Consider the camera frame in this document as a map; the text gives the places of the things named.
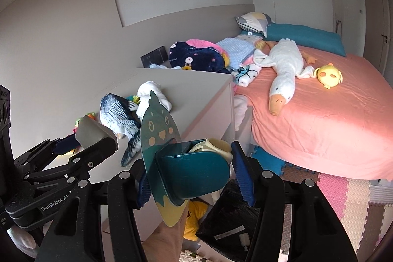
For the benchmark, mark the black plastic bag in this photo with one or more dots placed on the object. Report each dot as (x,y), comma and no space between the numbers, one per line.
(227,219)

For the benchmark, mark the white goose plush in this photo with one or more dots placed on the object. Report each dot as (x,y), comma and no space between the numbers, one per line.
(285,65)

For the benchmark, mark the patterned pillow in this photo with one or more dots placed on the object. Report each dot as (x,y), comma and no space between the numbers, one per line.
(253,21)

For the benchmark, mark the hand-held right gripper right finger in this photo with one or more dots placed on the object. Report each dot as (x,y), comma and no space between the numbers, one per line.
(242,173)

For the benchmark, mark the small white cloth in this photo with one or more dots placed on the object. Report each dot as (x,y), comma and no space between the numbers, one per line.
(159,66)

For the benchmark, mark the blue grey fish plush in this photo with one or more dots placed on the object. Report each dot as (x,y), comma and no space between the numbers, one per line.
(115,114)

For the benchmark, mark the black wall switch panel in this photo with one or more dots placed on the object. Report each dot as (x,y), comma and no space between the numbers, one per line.
(153,57)

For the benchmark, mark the pink blanket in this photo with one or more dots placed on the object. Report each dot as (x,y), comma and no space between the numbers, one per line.
(199,42)

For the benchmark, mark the light blue blanket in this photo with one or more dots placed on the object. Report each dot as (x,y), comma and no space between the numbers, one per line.
(236,48)

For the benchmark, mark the yellow chick plush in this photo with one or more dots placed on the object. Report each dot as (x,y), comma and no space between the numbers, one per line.
(328,75)

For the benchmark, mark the colourful foam floor mat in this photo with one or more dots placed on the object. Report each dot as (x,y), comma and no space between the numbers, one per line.
(353,203)

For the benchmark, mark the navy printed blanket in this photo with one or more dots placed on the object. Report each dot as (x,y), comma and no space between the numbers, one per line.
(199,58)

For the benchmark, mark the grey paper piece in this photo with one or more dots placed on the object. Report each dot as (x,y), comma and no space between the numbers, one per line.
(90,133)

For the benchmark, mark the yellow plush toy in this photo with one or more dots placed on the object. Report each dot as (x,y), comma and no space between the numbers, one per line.
(196,213)

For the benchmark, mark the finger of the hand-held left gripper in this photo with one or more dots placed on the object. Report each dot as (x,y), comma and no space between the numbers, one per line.
(98,151)
(66,144)

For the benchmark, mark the small colourful toy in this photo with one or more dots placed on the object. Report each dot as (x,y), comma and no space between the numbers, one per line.
(89,115)

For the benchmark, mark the teal bird-shaped desktop bin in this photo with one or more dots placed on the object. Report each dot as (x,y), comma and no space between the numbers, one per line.
(190,170)

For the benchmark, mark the beige plastic cup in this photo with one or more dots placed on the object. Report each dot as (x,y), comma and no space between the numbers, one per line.
(215,147)

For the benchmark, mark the green orange plastic toy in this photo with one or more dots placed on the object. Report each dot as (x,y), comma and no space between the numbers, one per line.
(134,98)

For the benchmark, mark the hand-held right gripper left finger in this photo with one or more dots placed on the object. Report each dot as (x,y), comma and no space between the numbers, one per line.
(143,190)

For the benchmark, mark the teal pillow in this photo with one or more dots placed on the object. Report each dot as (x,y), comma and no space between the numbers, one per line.
(301,33)

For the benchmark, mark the bed with pink sheet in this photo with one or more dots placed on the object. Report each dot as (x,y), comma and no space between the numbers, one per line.
(322,127)

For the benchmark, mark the white cartoon printed cloth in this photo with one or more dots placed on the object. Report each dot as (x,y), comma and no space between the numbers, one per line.
(248,74)

